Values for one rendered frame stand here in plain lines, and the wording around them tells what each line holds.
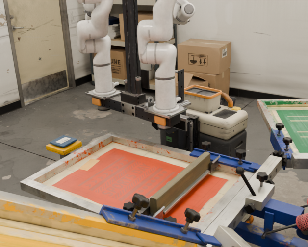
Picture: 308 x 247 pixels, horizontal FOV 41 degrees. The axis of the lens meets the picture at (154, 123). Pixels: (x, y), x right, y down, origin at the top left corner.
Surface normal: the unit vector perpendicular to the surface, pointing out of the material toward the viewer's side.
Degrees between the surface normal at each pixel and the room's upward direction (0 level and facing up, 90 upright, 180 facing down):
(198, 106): 92
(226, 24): 90
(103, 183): 0
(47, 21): 90
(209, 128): 90
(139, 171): 0
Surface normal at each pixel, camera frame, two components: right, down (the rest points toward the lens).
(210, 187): -0.04, -0.92
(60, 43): 0.83, 0.18
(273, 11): -0.56, 0.33
